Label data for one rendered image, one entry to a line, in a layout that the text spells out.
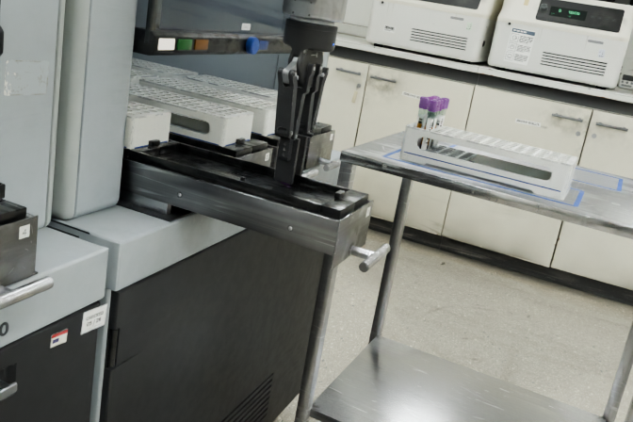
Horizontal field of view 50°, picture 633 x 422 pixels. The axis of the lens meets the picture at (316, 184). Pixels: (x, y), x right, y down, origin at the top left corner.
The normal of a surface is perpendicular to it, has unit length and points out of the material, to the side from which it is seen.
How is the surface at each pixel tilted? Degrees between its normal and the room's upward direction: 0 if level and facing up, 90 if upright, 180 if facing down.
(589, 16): 59
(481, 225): 90
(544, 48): 90
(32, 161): 90
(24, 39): 90
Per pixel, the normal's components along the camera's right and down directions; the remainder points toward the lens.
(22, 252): 0.90, 0.25
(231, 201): -0.40, 0.18
